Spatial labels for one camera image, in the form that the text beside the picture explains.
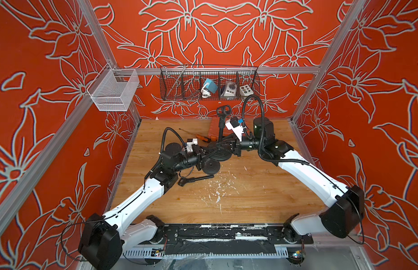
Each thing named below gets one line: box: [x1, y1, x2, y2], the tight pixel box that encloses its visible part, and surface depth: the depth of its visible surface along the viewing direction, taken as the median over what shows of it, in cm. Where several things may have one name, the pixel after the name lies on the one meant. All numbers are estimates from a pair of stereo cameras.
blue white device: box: [200, 78, 218, 98], surface depth 86 cm
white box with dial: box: [220, 81, 238, 97], surface depth 93 cm
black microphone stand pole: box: [216, 104, 232, 144], surface depth 62 cm
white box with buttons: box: [239, 84, 254, 97], surface depth 97 cm
